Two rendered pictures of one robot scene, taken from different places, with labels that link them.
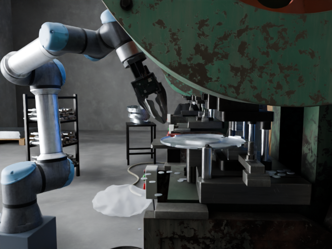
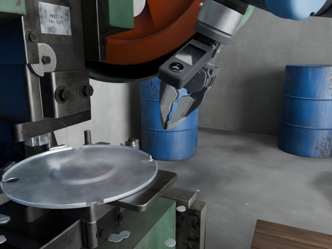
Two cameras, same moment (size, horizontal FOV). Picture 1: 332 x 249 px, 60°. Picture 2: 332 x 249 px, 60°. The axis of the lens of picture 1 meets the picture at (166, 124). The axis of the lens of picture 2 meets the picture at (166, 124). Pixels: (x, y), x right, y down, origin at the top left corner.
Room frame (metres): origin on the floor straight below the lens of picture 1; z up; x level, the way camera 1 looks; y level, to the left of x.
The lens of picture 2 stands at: (1.41, 0.23, 1.01)
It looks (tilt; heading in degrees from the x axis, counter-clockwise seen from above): 14 degrees down; 203
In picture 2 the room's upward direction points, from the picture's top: straight up
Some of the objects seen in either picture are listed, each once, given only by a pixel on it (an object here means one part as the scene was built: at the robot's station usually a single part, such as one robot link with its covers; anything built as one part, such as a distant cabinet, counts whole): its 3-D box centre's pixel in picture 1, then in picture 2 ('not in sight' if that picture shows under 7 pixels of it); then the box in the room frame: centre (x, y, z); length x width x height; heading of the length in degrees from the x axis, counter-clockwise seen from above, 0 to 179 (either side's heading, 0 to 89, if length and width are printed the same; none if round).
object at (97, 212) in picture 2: (187, 159); (106, 204); (0.99, -0.08, 0.72); 0.25 x 0.14 x 0.14; 87
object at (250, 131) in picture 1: (251, 132); not in sight; (1.06, -0.32, 0.81); 0.02 x 0.02 x 0.14
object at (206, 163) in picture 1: (206, 161); (132, 155); (0.81, -0.12, 0.75); 0.03 x 0.03 x 0.10; 87
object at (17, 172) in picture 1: (21, 181); not in sight; (1.06, 0.55, 0.62); 0.13 x 0.12 x 0.14; 139
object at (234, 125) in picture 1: (236, 124); (38, 134); (0.98, -0.24, 0.84); 0.05 x 0.03 x 0.04; 177
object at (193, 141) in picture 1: (202, 140); (84, 169); (0.98, -0.13, 0.78); 0.29 x 0.29 x 0.01
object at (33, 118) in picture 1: (52, 137); not in sight; (3.15, 1.26, 0.47); 0.46 x 0.43 x 0.95; 67
